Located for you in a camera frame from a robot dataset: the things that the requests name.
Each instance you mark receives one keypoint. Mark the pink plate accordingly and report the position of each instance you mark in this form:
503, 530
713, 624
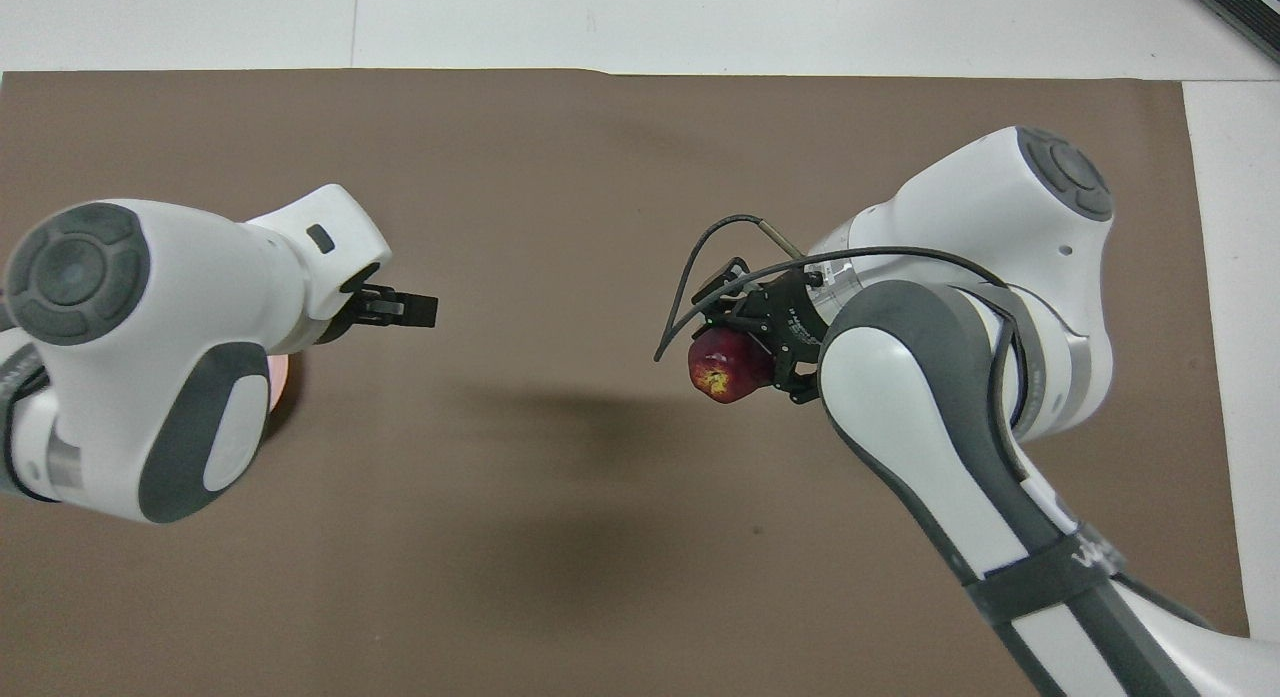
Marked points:
280, 382

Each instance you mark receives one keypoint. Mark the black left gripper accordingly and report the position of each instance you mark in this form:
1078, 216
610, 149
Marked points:
355, 312

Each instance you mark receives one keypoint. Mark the brown table mat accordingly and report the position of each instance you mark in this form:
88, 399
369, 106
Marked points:
560, 477

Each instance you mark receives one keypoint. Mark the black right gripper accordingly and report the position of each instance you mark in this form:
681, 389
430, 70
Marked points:
795, 317

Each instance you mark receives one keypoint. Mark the dark ribbed device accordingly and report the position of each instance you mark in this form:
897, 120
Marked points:
1245, 2

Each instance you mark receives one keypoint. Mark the dark red apple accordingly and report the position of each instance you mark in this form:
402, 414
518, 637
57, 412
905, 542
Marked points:
725, 367

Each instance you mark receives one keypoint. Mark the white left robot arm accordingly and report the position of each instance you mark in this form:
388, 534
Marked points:
150, 357

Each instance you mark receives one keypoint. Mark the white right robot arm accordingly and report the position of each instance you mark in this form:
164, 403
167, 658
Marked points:
930, 427

